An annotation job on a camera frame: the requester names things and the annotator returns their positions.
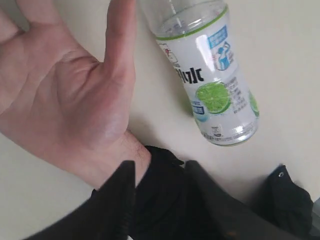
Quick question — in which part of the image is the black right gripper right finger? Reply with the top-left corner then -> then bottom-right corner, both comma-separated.
185,161 -> 305,240

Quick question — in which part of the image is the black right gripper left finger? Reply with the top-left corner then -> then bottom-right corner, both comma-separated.
29,160 -> 136,240

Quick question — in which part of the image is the black sleeved forearm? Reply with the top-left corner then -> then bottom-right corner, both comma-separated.
91,145 -> 315,240

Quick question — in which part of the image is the lime label water bottle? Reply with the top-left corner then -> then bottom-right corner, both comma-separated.
139,0 -> 260,146

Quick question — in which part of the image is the person's open bare hand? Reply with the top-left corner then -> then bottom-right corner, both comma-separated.
0,0 -> 151,189

